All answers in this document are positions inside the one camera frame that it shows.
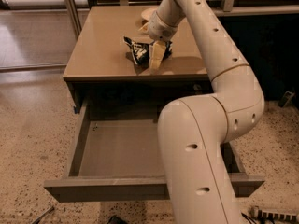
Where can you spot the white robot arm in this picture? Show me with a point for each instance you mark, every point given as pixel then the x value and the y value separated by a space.
pixel 191 129

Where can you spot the open grey top drawer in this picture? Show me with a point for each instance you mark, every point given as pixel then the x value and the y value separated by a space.
pixel 120 160

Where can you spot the grey drawer cabinet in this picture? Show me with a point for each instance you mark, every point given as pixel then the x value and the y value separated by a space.
pixel 102 72

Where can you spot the blue chip bag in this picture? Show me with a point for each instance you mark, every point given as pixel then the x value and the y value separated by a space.
pixel 140 51

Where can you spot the metal railing frame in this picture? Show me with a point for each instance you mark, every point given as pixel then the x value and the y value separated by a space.
pixel 277 18

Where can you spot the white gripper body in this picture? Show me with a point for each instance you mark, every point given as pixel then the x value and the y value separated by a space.
pixel 160 29

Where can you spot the grey metal bar on floor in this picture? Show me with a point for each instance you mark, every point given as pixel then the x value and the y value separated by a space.
pixel 39 218

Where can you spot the white power strip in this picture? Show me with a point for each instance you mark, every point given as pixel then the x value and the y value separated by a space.
pixel 274 215

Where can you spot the white ceramic bowl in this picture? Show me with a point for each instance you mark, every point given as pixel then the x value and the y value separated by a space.
pixel 146 14

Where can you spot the black object on floor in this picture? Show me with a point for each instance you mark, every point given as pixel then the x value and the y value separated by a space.
pixel 116 220

